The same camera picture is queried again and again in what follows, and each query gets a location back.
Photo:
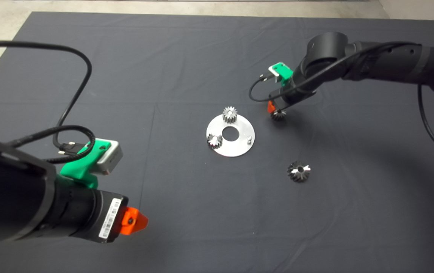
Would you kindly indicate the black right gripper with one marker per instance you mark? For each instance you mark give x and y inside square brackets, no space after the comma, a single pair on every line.
[290,96]

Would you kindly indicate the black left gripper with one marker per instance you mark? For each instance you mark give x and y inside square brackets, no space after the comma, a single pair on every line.
[110,218]

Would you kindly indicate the small dark bevel gear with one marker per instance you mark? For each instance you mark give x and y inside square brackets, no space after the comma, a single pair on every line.
[278,116]

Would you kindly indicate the large steel bevel gear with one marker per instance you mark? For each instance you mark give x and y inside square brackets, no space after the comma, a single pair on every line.
[298,172]

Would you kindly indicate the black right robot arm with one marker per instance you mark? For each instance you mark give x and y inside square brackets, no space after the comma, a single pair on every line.
[391,62]

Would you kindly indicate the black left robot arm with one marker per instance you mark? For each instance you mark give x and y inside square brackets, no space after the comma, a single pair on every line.
[12,193]

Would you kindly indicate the small steel spur gear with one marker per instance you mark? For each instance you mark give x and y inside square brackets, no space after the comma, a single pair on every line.
[230,115]

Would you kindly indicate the small steel bevel gear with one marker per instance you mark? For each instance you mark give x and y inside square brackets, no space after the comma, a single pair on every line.
[214,141]

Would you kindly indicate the round metal plate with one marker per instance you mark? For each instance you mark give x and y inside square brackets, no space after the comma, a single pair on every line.
[232,149]

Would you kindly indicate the dark grey table cloth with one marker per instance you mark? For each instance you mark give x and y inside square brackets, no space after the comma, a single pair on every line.
[163,57]

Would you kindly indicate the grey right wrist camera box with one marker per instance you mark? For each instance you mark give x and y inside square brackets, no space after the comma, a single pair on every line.
[276,77]

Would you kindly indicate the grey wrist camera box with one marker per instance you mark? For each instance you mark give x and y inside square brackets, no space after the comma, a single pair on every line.
[110,157]
[276,77]

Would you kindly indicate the green right camera mount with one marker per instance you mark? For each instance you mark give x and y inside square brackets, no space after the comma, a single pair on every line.
[284,72]

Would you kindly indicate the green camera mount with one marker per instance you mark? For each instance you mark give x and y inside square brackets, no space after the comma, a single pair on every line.
[78,170]
[284,72]

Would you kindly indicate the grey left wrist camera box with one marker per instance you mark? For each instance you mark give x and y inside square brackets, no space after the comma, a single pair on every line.
[110,157]

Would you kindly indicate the green left camera mount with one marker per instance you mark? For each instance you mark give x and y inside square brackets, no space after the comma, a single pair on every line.
[78,170]

